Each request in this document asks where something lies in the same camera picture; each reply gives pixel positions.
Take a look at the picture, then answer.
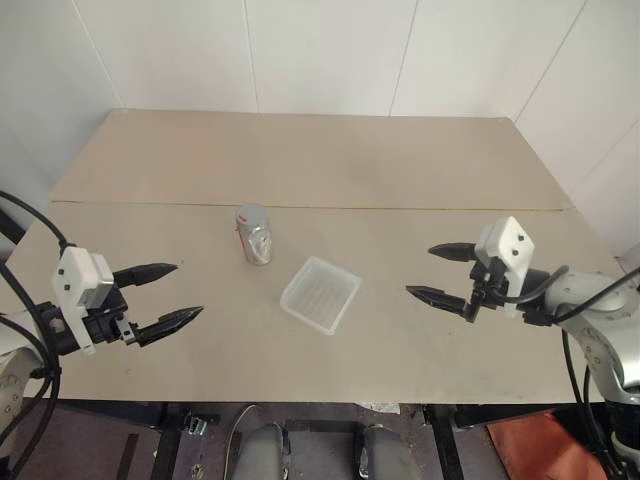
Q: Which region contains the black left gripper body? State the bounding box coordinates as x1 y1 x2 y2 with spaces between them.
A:
82 283 142 349

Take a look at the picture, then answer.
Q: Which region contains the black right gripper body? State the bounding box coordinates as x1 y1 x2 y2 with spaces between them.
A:
462 254 512 324

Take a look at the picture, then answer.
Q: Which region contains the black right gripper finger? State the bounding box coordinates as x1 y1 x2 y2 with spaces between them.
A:
427 241 477 263
405 285 474 317

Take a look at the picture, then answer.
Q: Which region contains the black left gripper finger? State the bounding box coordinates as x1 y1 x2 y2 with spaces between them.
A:
113 261 180 290
133 305 205 349

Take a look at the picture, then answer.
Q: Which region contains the clear plastic tray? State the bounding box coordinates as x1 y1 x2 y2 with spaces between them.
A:
279 256 363 337

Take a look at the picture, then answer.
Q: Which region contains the grey bottle cap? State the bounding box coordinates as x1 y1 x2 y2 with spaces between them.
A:
235 203 272 232

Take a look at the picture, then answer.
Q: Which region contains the crumpled white paper scrap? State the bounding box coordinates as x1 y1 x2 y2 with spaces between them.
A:
359 399 402 415

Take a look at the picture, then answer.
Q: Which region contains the dark grey rounded shape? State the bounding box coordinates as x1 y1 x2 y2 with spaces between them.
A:
355 422 427 480
236 422 302 480

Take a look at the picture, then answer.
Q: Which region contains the orange cloth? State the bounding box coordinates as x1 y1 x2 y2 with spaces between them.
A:
485 411 610 480

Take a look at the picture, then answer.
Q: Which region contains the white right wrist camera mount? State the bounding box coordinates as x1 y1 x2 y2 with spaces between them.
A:
473 215 536 319

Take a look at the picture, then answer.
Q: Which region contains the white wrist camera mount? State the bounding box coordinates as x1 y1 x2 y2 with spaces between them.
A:
473 215 536 319
51 246 115 357

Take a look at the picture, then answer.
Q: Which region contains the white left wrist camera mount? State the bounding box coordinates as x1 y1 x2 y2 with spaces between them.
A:
51 246 115 357

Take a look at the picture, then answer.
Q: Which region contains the black table frame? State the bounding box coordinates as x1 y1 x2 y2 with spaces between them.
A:
47 398 609 480

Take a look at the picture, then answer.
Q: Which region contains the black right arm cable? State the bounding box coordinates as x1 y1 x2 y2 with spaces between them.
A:
499 264 640 324

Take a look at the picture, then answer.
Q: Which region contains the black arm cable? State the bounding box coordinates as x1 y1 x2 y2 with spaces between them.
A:
499 264 640 324
0 189 69 476

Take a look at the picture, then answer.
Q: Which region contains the small metal bracket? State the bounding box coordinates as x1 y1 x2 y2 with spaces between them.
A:
183 410 222 435

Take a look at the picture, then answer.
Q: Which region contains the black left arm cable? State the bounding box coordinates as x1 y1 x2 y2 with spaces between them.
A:
0 189 69 476

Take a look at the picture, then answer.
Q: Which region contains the thin black hanging cable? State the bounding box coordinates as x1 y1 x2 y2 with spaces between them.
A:
560 327 621 480

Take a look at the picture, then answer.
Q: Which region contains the thin grey cable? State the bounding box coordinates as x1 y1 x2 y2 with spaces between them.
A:
226 402 260 480

